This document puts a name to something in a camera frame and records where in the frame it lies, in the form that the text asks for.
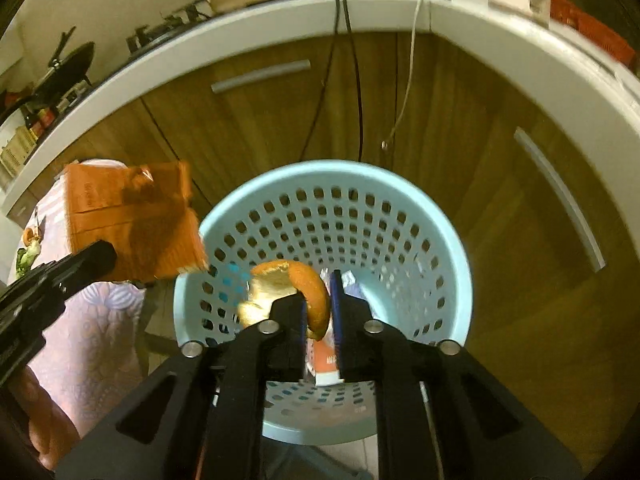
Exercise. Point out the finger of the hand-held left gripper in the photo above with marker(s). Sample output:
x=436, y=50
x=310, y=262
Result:
x=92, y=262

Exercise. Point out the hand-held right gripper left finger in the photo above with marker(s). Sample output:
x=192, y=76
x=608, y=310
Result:
x=303, y=315

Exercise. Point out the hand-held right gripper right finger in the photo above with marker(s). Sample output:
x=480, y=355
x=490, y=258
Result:
x=337, y=310

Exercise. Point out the orange peel piece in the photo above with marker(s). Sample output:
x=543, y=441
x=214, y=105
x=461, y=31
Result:
x=32, y=235
x=305, y=280

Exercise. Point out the light blue perforated basket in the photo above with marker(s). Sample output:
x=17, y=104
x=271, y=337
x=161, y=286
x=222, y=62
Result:
x=325, y=175

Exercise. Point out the person's left hand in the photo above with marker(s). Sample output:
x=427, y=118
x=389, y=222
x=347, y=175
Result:
x=42, y=420

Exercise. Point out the green wrapper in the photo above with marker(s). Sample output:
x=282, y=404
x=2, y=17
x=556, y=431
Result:
x=26, y=260

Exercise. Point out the floral tablecloth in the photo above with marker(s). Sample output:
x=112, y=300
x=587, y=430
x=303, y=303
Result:
x=100, y=335

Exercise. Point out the yellow chopstick holder basket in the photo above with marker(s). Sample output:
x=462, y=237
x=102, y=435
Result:
x=17, y=152

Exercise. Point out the black wok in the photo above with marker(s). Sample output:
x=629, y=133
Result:
x=70, y=72

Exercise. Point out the black glass gas stove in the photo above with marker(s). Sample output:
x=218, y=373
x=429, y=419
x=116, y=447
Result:
x=165, y=25

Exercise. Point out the orange plastic crate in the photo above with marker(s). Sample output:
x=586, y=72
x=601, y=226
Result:
x=590, y=30

